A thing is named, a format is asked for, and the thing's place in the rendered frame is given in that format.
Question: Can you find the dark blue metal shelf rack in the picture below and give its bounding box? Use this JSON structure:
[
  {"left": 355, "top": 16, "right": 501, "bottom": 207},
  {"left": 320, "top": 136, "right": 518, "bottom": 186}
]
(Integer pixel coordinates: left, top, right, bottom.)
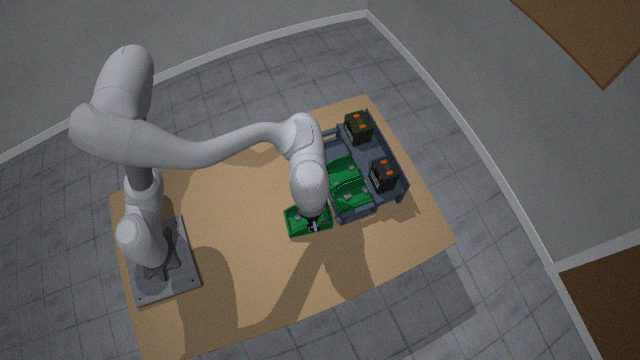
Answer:
[{"left": 322, "top": 108, "right": 410, "bottom": 226}]

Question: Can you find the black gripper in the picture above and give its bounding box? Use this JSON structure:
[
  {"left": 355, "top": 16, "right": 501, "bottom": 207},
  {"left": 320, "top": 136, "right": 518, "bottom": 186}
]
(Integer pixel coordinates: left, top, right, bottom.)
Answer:
[{"left": 301, "top": 213, "right": 322, "bottom": 232}]

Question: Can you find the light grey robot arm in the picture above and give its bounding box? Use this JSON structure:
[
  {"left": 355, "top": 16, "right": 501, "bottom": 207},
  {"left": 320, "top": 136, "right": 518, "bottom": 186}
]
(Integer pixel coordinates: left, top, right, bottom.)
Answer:
[{"left": 68, "top": 44, "right": 329, "bottom": 283}]

